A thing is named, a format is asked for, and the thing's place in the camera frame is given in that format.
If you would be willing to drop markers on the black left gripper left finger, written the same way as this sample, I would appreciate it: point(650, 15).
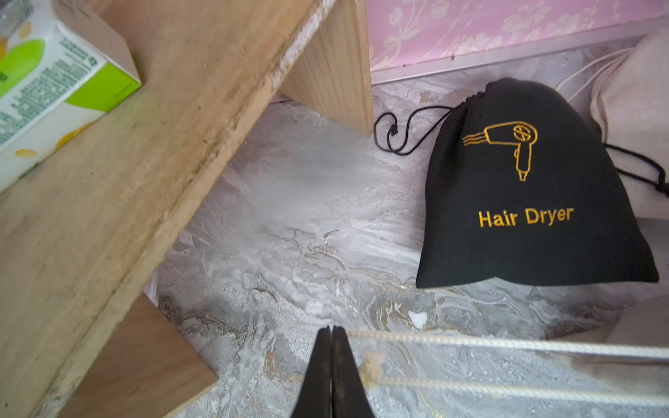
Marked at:
point(314, 400)

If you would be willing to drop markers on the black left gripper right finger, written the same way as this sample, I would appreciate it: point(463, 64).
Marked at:
point(348, 395)

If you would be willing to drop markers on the black drawstring bag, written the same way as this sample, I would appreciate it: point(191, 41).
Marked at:
point(519, 187)

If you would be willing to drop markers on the beige hair dryer bag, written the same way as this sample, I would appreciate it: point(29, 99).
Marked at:
point(629, 104)

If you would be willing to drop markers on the wooden two-tier shelf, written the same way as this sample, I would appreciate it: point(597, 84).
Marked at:
point(83, 233)

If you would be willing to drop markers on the green white box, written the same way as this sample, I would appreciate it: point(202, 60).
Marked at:
point(62, 68)

